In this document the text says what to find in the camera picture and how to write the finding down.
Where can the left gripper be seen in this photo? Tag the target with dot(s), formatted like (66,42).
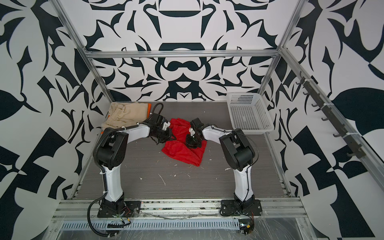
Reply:
(169,137)

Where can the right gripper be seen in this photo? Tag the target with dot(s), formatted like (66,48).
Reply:
(190,144)

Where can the red shorts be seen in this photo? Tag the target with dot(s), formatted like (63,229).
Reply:
(178,149)

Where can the orange shorts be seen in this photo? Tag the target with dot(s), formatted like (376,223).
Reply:
(149,111)

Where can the beige shorts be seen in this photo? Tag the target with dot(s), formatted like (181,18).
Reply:
(126,115)

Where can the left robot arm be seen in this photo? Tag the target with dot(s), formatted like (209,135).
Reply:
(110,153)

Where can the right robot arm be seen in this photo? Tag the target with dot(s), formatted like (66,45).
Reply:
(238,153)

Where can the white laundry basket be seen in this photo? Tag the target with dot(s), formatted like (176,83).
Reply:
(249,113)

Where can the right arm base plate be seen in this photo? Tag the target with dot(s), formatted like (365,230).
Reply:
(251,207)

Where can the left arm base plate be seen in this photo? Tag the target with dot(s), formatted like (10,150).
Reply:
(127,209)

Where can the white slotted cable duct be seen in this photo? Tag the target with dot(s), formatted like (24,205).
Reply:
(175,224)

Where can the aluminium frame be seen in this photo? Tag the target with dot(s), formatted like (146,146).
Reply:
(203,50)

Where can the wall hook rail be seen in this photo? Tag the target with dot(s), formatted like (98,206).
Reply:
(332,115)

